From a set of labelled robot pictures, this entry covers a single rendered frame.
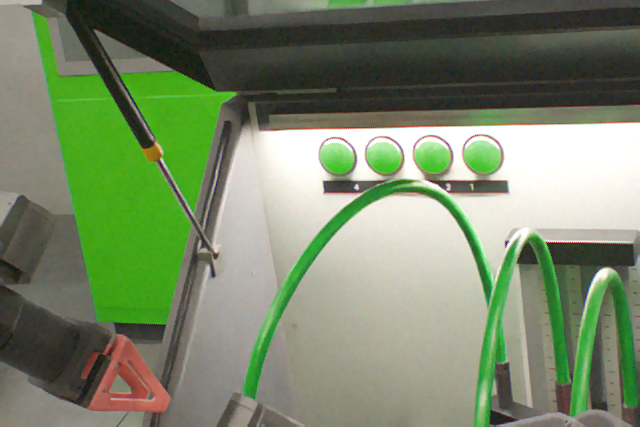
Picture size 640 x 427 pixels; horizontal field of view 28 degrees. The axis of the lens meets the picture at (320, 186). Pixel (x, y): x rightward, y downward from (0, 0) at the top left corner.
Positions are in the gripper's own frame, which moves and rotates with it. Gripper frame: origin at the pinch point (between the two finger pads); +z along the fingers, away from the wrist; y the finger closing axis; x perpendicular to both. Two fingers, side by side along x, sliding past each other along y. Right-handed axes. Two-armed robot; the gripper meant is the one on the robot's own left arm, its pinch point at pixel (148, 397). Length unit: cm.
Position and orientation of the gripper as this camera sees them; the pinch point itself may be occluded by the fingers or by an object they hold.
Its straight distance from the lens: 116.6
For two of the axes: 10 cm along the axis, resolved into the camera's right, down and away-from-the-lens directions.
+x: -4.1, 8.7, -2.6
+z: 7.6, 4.9, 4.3
